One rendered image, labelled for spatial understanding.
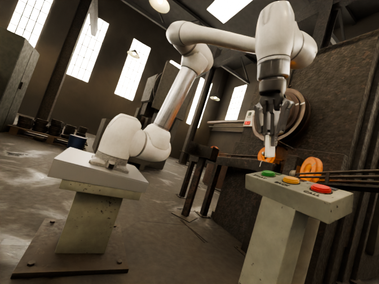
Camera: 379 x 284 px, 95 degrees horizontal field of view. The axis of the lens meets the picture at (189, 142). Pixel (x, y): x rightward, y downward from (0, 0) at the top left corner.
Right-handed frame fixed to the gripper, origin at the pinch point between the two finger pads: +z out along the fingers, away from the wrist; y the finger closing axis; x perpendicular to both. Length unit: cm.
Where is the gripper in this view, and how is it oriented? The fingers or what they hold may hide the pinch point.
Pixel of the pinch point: (270, 146)
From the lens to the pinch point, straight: 60.7
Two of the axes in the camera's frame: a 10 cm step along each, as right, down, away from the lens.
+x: -8.9, 0.5, -4.6
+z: 0.1, 10.0, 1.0
